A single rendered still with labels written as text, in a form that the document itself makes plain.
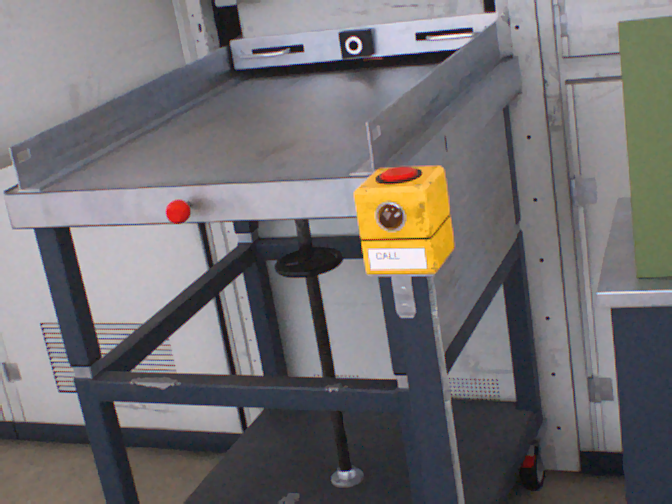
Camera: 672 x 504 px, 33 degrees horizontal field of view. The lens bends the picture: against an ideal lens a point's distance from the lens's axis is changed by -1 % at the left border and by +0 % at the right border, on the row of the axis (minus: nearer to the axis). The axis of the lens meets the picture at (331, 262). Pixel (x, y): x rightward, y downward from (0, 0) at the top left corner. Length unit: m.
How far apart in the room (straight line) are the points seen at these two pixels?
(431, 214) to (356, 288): 1.12
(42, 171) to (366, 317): 0.84
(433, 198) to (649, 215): 0.23
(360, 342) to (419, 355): 1.08
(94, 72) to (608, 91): 0.91
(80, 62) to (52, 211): 0.47
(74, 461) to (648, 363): 1.75
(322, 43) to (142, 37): 0.34
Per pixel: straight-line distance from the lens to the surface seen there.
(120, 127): 1.92
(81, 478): 2.67
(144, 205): 1.59
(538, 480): 2.27
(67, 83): 2.06
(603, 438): 2.28
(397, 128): 1.51
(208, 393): 1.70
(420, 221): 1.17
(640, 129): 1.21
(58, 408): 2.79
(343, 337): 2.34
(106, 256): 2.51
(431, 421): 1.30
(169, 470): 2.60
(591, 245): 2.10
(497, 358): 2.26
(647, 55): 1.19
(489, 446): 2.12
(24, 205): 1.71
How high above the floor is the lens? 1.23
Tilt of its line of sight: 20 degrees down
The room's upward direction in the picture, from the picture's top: 10 degrees counter-clockwise
